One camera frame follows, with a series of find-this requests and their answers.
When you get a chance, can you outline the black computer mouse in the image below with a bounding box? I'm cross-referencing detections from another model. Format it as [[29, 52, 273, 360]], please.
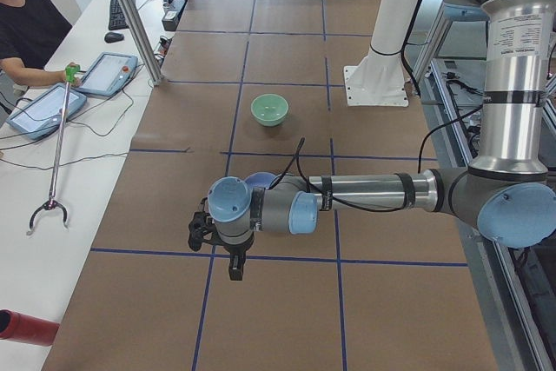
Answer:
[[104, 31, 124, 43]]

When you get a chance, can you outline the black keyboard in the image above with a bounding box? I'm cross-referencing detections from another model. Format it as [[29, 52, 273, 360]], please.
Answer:
[[108, 0, 129, 31]]

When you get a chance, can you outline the person's hand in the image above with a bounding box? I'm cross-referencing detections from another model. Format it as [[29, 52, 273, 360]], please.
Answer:
[[60, 70, 82, 87]]

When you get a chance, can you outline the blue bowl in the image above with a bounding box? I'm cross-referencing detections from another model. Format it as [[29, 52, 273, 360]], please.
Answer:
[[244, 172, 277, 189]]

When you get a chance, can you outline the green bowl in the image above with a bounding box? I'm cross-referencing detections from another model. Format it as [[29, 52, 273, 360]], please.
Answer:
[[250, 94, 289, 127]]

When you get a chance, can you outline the person in black shirt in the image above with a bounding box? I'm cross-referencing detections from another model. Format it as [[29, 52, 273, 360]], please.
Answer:
[[0, 0, 83, 89]]

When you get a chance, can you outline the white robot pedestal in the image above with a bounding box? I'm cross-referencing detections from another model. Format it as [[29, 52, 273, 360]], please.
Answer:
[[344, 0, 420, 107]]

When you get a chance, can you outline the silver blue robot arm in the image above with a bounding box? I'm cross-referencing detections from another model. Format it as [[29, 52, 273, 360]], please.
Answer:
[[188, 0, 555, 281]]

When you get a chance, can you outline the aluminium side frame rail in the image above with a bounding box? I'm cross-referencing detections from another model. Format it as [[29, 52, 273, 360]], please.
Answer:
[[427, 2, 555, 370]]

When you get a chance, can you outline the brown paper table cover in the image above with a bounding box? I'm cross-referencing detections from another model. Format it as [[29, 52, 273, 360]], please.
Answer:
[[44, 0, 498, 370]]

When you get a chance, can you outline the near teach pendant tablet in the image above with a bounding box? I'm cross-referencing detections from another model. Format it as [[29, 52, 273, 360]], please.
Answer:
[[7, 83, 65, 140]]

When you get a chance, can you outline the far teach pendant tablet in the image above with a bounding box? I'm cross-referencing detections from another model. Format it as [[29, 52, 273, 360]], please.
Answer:
[[76, 52, 138, 97]]

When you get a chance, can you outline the aluminium frame post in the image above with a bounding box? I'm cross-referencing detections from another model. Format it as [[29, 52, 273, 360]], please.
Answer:
[[118, 0, 162, 86]]

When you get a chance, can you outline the red cylinder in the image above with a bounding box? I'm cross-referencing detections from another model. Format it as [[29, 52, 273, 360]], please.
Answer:
[[1, 309, 59, 347]]

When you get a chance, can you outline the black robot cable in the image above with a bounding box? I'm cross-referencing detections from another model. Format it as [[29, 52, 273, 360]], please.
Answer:
[[268, 0, 486, 214]]

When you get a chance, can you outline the grabber reacher tool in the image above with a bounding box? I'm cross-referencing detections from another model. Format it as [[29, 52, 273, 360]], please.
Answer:
[[26, 63, 81, 236]]

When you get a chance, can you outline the teach pendant tablet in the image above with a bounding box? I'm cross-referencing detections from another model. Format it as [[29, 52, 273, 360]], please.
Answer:
[[76, 52, 138, 97], [7, 83, 65, 140]]

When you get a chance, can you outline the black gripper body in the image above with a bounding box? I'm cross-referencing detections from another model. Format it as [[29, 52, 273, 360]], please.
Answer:
[[196, 197, 255, 254]]

